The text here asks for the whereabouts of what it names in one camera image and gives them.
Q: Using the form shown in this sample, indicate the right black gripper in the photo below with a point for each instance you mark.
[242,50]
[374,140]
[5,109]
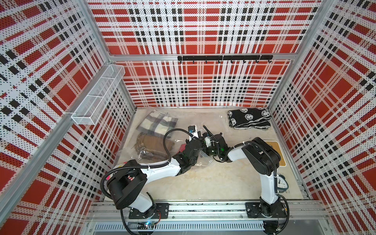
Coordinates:
[205,150]

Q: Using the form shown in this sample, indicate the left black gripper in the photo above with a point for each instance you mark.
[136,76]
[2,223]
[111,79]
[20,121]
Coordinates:
[187,141]

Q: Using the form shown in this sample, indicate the black smiley pattern scarf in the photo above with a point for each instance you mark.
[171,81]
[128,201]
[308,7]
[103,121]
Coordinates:
[247,118]

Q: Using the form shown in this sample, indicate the red knitted scarf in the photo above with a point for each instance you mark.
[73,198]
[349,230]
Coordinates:
[182,147]

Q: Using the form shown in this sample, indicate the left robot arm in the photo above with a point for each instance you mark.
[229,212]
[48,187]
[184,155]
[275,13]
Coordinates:
[124,184]

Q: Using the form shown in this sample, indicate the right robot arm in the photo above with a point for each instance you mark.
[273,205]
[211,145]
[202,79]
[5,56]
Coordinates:
[264,159]

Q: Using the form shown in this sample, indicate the brown knitted scarf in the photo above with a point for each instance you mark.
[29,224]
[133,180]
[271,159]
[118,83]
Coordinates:
[150,148]

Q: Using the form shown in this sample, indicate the grey white plaid scarf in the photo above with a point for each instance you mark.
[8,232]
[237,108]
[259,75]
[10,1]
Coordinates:
[157,124]

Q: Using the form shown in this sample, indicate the white wooden top tray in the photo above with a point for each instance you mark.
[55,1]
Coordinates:
[276,146]

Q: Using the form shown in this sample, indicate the small alarm clock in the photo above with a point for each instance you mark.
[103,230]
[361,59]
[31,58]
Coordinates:
[282,184]

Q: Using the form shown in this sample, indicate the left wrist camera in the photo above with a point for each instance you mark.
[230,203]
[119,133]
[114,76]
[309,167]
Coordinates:
[193,130]

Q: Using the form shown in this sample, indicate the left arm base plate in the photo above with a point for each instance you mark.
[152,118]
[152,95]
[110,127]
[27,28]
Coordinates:
[160,210]

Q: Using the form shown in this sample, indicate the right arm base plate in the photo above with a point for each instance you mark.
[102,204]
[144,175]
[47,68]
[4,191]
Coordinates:
[264,210]

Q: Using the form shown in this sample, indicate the black wall hook rail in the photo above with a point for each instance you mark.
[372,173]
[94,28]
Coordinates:
[226,58]

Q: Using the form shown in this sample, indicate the aluminium front rail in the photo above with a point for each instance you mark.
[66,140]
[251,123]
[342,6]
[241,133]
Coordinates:
[214,210]

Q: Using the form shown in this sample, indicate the white wire mesh shelf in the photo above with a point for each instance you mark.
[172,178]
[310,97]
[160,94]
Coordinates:
[92,107]

